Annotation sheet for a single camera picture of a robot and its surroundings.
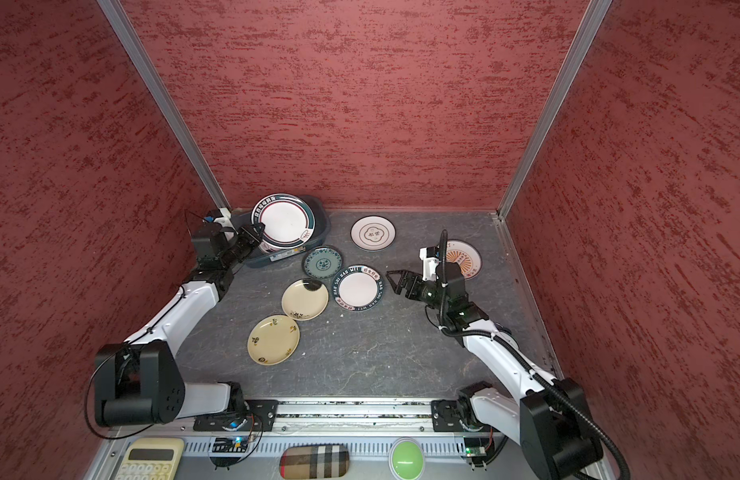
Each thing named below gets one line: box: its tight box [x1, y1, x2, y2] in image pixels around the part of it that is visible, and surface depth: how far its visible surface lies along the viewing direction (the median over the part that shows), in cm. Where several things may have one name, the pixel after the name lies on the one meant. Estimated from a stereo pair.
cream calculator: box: [115, 437, 185, 480], surface depth 68 cm
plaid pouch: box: [279, 445, 350, 479], surface depth 67 cm
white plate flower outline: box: [350, 215, 396, 251], surface depth 116 cm
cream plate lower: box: [247, 314, 300, 366], surface depth 88 cm
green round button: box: [388, 437, 425, 480], surface depth 68 cm
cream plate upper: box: [281, 278, 330, 321], surface depth 97 cm
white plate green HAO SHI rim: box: [332, 264, 385, 312], surface depth 100 cm
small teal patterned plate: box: [302, 246, 343, 279], surface depth 108 cm
